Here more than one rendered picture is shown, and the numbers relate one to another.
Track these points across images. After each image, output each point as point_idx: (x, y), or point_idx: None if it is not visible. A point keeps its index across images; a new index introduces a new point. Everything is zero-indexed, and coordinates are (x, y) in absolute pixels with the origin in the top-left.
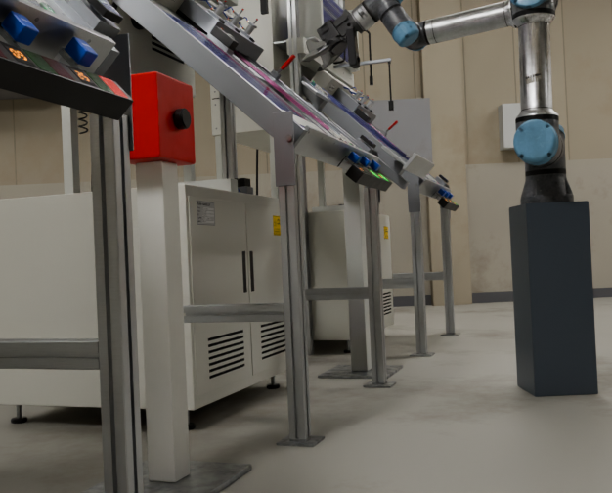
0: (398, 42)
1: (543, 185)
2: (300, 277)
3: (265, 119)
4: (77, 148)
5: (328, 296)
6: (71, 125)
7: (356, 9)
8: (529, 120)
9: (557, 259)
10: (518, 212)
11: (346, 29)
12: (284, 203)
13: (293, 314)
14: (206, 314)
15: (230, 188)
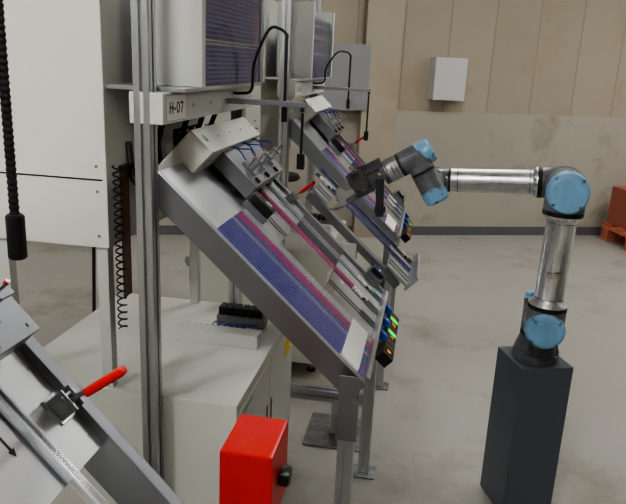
0: (427, 204)
1: (537, 350)
2: None
3: (326, 367)
4: (115, 340)
5: (325, 399)
6: (111, 323)
7: (389, 163)
8: (544, 315)
9: (539, 414)
10: (510, 365)
11: (376, 181)
12: (342, 455)
13: None
14: None
15: (256, 345)
